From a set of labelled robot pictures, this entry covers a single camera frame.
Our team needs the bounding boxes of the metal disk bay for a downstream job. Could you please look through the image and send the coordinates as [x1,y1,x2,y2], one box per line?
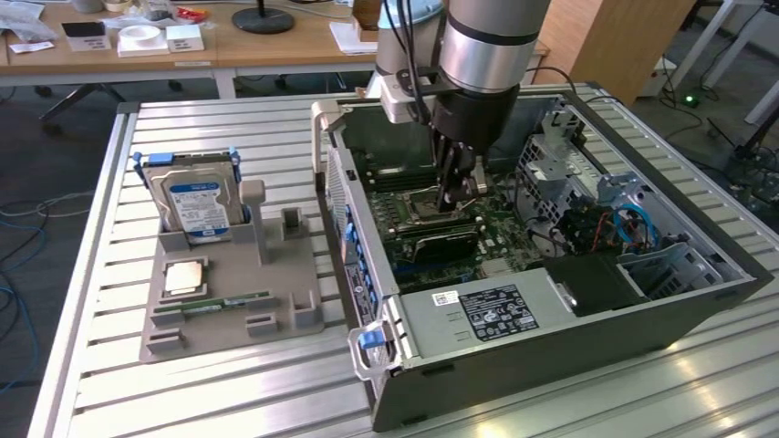
[618,241,742,302]

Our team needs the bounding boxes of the wooden desk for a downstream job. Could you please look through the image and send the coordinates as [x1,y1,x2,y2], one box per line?
[0,0,550,89]

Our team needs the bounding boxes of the flat white box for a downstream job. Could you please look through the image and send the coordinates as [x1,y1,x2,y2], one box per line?
[118,38,171,58]

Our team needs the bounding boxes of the grey power supply unit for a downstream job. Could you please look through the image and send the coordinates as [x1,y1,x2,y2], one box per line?
[398,267,578,360]

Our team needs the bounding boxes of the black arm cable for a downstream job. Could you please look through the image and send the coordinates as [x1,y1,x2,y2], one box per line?
[381,0,445,127]

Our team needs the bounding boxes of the green motherboard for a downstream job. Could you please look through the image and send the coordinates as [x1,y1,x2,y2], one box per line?
[350,150,550,296]

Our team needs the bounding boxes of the black wire connector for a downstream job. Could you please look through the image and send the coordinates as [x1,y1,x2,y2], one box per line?
[557,207,610,255]

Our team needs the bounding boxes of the black power cable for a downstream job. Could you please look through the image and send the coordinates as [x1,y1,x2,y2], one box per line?
[526,67,617,104]

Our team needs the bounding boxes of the CPU socket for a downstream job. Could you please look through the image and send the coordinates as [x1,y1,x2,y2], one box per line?
[408,186,444,225]

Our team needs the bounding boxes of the white paper stack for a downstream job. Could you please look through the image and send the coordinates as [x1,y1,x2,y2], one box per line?
[330,20,381,56]

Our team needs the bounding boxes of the red wire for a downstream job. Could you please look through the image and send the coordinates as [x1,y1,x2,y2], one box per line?
[596,212,617,252]

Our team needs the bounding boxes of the black RAM slot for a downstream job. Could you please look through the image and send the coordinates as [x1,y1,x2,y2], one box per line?
[365,164,440,180]
[369,176,440,192]

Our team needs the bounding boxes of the black equipment stand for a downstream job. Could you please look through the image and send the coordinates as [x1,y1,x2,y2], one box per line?
[705,116,779,202]

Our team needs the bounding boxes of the black lamp base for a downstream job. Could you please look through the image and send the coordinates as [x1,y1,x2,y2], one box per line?
[231,0,299,34]

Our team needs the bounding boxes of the hard disk in blue carrier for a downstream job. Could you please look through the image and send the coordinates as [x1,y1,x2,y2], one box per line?
[131,146,243,250]

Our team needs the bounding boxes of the grey parts rack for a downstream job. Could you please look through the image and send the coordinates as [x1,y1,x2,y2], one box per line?
[137,179,327,366]

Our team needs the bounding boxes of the cardboard box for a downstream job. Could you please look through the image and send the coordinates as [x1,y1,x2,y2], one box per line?
[353,0,383,31]

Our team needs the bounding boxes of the white cube box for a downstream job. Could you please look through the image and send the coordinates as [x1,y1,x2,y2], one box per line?
[165,23,205,54]

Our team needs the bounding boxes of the blue floor cable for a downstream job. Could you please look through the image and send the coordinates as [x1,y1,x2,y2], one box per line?
[0,218,50,391]

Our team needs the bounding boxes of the blue wire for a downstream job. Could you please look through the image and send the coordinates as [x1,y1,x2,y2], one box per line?
[610,203,661,256]

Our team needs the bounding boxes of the white paper slip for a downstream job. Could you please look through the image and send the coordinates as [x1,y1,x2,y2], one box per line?
[7,40,57,54]

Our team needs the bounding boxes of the small white box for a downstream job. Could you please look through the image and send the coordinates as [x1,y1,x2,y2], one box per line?
[654,57,681,99]

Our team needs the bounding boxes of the white tape roll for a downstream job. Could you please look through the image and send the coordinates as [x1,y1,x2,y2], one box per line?
[119,25,161,46]

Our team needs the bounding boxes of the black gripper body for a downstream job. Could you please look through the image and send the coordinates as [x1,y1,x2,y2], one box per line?
[430,86,521,154]

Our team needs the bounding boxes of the black graphics card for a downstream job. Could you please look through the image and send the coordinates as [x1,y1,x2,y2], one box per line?
[409,226,482,265]

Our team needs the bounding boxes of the black-topped white box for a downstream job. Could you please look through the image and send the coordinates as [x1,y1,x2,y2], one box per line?
[61,21,114,52]

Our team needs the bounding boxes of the dark grey PC case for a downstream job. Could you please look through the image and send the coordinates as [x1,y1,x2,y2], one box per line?
[311,89,776,433]

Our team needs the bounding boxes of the clear plastic bag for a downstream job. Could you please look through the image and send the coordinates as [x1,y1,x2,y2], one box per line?
[0,0,63,42]

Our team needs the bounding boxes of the metal drive cage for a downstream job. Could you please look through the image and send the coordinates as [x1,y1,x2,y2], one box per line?
[516,107,610,220]

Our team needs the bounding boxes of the wooden cabinet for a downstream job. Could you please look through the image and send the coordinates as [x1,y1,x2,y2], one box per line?
[522,0,700,105]

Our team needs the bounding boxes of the copper-topped CPU chip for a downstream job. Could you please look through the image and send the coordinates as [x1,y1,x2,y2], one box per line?
[161,260,207,297]

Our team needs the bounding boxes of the green RAM stick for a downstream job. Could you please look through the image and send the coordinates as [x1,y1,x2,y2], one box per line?
[151,291,273,317]

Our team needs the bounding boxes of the white table frame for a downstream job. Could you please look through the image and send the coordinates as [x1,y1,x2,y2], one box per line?
[666,0,779,124]

